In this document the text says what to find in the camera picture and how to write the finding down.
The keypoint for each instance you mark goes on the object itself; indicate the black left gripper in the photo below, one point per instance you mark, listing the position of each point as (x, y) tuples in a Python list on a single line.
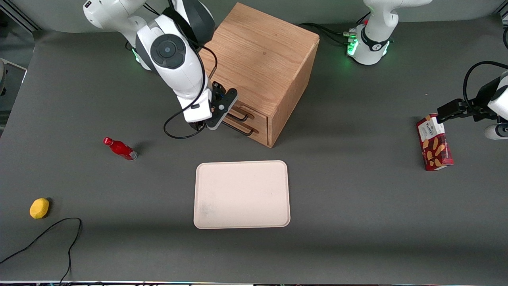
[(481, 99)]

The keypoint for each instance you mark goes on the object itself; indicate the red cola bottle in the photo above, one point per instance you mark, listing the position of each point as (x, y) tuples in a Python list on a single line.
[(119, 148)]

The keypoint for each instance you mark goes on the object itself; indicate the wooden drawer cabinet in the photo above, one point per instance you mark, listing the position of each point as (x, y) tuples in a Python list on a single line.
[(258, 51)]

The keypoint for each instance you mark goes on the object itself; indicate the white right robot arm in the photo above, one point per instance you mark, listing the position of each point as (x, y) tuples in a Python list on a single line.
[(174, 71)]

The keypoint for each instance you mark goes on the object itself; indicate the aluminium frame rail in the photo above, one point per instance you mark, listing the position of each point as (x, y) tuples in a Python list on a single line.
[(20, 18)]

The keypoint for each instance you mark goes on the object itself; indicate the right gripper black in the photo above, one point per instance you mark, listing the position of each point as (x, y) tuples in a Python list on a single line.
[(197, 126)]

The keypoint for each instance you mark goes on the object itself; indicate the yellow lemon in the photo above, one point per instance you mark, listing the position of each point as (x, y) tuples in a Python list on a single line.
[(39, 208)]

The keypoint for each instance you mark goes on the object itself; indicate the cream plastic tray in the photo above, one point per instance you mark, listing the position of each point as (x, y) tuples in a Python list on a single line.
[(242, 194)]

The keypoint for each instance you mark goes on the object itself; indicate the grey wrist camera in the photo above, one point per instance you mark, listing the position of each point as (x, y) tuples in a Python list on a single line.
[(496, 132), (212, 126)]

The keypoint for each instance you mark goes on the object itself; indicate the red cookie box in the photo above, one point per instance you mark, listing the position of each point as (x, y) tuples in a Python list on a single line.
[(434, 147)]

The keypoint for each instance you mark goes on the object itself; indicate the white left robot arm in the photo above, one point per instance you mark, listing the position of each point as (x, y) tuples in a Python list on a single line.
[(373, 43)]

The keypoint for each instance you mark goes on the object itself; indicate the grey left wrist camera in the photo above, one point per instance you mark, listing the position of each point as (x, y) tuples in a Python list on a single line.
[(496, 132)]

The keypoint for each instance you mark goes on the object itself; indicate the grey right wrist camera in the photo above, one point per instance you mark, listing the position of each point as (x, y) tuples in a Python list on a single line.
[(212, 126)]

